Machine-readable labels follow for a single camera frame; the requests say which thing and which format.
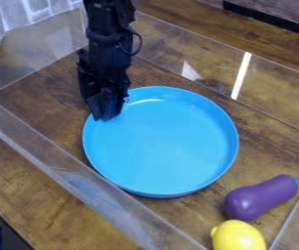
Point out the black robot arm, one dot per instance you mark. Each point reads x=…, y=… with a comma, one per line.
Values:
x=108, y=17

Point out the blue round plate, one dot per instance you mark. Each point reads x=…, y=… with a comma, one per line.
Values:
x=168, y=146

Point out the white patterned curtain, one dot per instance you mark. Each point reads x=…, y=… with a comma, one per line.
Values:
x=19, y=13

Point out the purple toy eggplant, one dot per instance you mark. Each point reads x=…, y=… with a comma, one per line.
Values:
x=248, y=202

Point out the yellow toy lemon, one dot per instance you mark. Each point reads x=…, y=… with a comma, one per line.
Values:
x=236, y=235

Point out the clear acrylic enclosure wall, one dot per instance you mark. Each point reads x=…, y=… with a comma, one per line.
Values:
x=56, y=202

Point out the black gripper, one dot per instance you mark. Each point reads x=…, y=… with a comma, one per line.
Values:
x=103, y=67

